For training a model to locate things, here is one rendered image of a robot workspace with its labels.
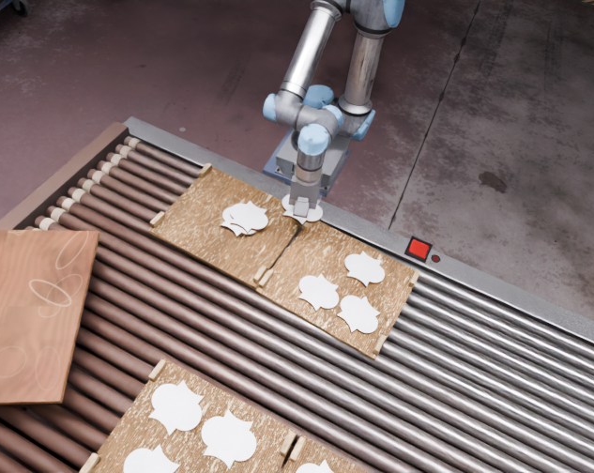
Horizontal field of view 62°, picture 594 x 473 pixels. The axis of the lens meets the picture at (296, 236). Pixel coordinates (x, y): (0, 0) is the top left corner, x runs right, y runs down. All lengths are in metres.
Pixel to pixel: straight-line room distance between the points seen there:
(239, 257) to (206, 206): 0.24
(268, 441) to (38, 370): 0.59
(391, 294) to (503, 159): 2.25
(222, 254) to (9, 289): 0.59
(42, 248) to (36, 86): 2.45
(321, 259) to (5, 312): 0.90
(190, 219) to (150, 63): 2.43
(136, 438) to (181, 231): 0.65
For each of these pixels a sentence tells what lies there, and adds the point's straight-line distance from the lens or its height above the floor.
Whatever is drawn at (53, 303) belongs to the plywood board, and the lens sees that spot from 1.46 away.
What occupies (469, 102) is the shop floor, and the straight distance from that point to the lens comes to 4.05.
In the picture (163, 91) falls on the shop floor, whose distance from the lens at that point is 3.71.
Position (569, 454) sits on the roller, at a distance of 1.61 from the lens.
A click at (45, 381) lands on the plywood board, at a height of 1.04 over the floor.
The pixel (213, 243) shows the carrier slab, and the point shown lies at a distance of 1.61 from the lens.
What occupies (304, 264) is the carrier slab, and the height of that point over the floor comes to 0.94.
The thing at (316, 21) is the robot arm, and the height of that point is 1.51.
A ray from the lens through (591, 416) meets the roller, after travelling 1.70.
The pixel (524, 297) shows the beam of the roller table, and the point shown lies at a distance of 1.78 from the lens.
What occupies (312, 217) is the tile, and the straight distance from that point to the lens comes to 1.51.
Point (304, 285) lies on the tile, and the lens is 1.52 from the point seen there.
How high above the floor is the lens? 2.25
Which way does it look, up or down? 53 degrees down
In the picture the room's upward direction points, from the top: 9 degrees clockwise
